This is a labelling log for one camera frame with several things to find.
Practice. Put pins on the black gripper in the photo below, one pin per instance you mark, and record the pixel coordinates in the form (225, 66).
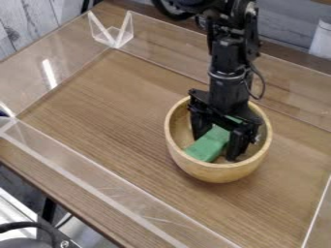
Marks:
(223, 106)

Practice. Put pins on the green rectangular block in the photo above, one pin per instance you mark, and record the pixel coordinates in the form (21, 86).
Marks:
(209, 146)

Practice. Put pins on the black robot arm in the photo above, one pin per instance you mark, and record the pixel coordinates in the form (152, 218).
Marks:
(231, 24)

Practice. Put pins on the light wooden bowl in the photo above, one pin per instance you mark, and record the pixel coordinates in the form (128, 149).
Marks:
(220, 171)

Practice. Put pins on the white cylinder container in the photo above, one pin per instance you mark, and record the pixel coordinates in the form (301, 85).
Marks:
(320, 43)

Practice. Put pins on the black metal table leg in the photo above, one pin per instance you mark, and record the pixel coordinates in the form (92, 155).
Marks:
(48, 210)

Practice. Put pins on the clear acrylic tray wall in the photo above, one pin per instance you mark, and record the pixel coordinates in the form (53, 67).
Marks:
(83, 136)

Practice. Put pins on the clear acrylic corner bracket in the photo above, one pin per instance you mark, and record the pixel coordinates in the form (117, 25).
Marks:
(113, 37)

